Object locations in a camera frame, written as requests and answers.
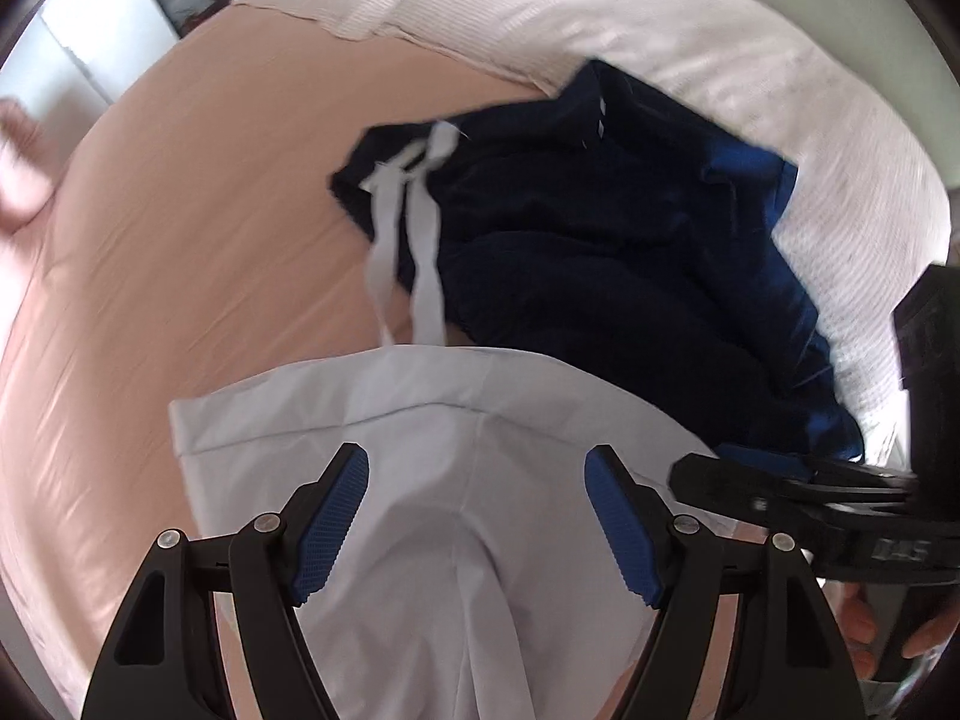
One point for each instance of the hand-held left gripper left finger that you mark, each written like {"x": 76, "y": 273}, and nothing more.
{"x": 330, "y": 525}

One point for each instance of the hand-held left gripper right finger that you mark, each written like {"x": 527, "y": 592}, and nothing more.
{"x": 622, "y": 525}

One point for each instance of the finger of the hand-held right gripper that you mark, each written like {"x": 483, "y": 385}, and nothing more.
{"x": 750, "y": 487}

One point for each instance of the white shirt with navy trim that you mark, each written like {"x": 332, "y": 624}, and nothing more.
{"x": 465, "y": 465}

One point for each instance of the navy blue shorts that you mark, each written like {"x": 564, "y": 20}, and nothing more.
{"x": 600, "y": 240}

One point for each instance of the person's right hand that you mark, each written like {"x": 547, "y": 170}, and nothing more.
{"x": 859, "y": 630}

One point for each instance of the pink round bed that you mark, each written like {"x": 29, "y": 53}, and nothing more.
{"x": 187, "y": 240}

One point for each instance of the pink rolled duvet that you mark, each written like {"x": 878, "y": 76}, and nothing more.
{"x": 19, "y": 165}

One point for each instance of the white glossy wardrobe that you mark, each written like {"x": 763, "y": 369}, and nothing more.
{"x": 97, "y": 37}

